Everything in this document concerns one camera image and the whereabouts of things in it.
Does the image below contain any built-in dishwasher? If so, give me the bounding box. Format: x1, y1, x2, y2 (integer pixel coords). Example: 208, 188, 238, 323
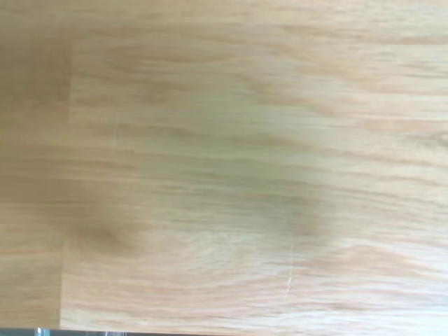
34, 326, 232, 336

